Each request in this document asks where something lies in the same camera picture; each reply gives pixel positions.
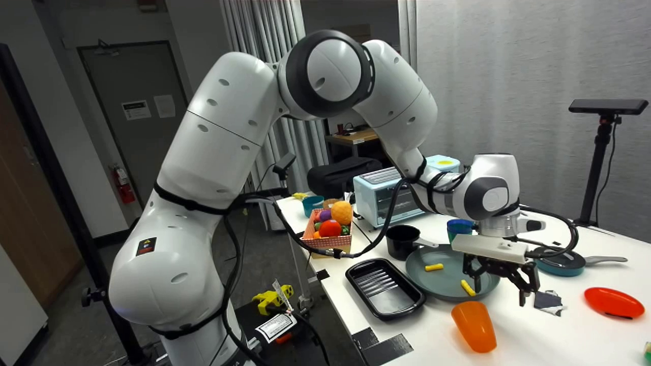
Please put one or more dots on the orange plush fruit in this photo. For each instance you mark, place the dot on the orange plush fruit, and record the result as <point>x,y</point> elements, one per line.
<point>342,213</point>

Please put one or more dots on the small orange-red plate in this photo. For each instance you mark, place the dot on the small orange-red plate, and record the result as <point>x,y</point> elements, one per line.
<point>614,304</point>

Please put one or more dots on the translucent orange cup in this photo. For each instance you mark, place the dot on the translucent orange cup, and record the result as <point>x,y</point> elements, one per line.
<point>475,325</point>

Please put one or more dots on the green plastic cup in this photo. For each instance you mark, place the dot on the green plastic cup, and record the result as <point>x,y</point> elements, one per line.
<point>452,238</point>

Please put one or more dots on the grey backdrop curtain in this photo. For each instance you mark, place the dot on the grey backdrop curtain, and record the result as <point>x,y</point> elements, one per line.
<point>542,62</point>

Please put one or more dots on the white cabinet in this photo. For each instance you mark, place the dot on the white cabinet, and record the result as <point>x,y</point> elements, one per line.
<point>18,318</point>

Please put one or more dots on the black fabric bag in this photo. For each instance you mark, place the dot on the black fabric bag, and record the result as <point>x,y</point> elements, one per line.
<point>338,178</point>

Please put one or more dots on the purple plush fruit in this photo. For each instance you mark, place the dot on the purple plush fruit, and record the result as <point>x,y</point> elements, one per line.
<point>325,215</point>

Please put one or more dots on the light blue toaster oven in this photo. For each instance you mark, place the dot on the light blue toaster oven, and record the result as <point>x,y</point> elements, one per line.
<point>379,195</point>

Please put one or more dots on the black tape strip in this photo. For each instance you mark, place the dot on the black tape strip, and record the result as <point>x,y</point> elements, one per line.
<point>366,339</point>
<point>387,349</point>

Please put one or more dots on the blue plastic cup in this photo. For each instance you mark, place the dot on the blue plastic cup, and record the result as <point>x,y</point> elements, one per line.
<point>461,227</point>

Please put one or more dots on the small black tape square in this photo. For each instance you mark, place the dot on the small black tape square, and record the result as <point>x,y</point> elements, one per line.
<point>322,273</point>

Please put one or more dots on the dark grey-green plate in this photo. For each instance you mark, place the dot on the dark grey-green plate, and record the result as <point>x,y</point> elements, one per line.
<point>440,279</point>

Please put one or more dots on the yellow clamp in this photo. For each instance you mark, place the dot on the yellow clamp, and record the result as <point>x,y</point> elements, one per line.
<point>271,297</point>

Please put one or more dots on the red checkered basket box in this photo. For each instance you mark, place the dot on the red checkered basket box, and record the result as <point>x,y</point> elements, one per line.
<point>329,245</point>

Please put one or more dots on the small teal cup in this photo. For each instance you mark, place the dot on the small teal cup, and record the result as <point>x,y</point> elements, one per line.
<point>312,204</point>

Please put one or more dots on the white label card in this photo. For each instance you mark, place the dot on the white label card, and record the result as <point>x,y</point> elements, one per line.
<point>276,328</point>

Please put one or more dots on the red plush tomato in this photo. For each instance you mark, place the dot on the red plush tomato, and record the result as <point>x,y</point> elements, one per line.
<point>330,228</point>

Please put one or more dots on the dark grey packet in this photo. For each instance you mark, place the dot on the dark grey packet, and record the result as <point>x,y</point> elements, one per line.
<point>550,301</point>

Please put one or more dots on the black toy saucepan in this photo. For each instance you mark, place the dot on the black toy saucepan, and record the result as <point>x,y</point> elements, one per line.
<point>403,245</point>

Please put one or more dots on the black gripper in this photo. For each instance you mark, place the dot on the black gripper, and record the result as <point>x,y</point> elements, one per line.
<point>501,270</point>

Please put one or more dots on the small teal frying pan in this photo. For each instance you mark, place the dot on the small teal frying pan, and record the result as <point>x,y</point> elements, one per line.
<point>566,262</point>

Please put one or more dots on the yellow toy fry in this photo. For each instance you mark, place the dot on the yellow toy fry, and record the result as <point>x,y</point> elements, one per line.
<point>468,290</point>
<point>434,266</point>

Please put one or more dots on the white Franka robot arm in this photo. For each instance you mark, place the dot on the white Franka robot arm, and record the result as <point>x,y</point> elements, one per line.
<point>217,135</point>

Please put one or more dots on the black tripod stand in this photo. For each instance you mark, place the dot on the black tripod stand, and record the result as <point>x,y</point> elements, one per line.
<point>594,169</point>

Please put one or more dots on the grey door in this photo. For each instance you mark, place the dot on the grey door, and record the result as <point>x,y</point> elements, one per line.
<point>128,150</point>

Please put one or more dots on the brown wooden panel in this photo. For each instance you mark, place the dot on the brown wooden panel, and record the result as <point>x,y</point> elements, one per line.
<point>27,225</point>

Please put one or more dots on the white door sign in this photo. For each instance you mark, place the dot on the white door sign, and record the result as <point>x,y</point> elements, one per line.
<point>136,110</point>
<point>163,107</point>

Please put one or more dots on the black ridged grill tray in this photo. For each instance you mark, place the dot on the black ridged grill tray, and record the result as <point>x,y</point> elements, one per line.
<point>383,287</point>

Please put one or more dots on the black camera on stand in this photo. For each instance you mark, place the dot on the black camera on stand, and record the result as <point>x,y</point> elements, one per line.
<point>609,107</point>

